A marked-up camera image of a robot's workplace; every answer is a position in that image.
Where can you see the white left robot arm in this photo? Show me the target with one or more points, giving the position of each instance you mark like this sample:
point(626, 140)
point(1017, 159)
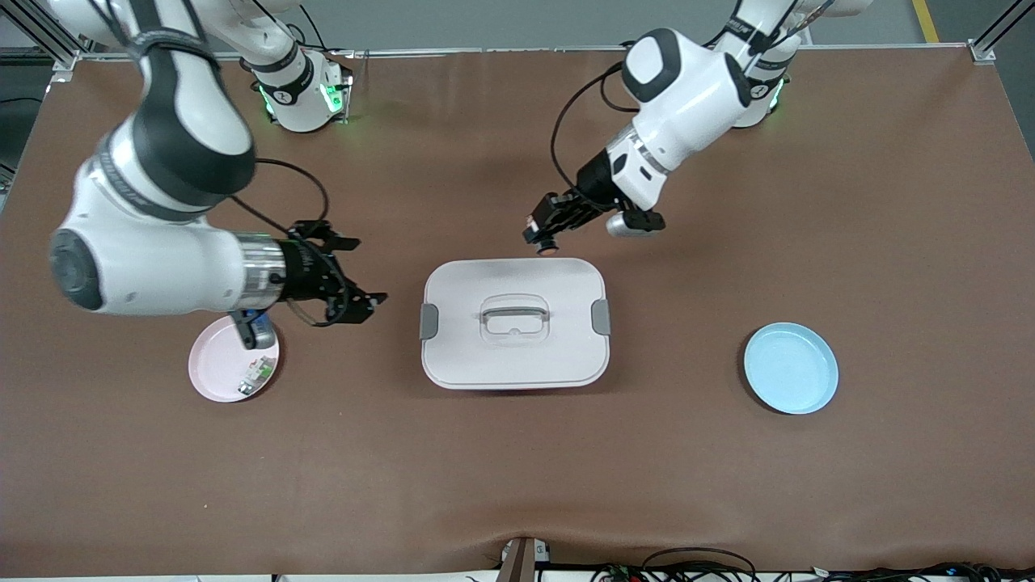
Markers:
point(687, 105)

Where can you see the aluminium frame post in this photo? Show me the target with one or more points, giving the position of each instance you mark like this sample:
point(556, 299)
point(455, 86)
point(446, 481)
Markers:
point(65, 61)
point(982, 53)

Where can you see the brown table mat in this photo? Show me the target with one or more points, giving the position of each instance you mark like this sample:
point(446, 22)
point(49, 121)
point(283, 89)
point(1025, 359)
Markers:
point(517, 469)

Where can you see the small white connector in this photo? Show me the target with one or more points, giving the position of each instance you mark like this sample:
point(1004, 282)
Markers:
point(540, 552)

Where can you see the white lidded storage box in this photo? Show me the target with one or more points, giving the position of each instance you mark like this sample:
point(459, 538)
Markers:
point(517, 347)

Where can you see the light blue plate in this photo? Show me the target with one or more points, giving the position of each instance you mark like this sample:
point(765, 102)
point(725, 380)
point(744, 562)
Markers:
point(788, 368)

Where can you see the metal table edge rail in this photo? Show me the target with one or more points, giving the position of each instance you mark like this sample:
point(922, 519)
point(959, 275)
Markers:
point(485, 51)

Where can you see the orange and black switch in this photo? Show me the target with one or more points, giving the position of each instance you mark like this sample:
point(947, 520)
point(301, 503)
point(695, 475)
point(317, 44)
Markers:
point(547, 245)

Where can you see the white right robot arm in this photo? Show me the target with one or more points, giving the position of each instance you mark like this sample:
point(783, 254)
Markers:
point(154, 259)

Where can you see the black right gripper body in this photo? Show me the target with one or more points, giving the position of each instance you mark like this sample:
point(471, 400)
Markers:
point(304, 272)

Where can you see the pink plate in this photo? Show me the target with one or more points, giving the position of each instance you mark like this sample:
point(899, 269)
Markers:
point(214, 372)

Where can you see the green and white switch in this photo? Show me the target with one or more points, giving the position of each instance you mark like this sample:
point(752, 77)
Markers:
point(257, 376)

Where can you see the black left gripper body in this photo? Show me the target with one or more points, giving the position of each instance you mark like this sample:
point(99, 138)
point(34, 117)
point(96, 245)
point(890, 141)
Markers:
point(593, 185)

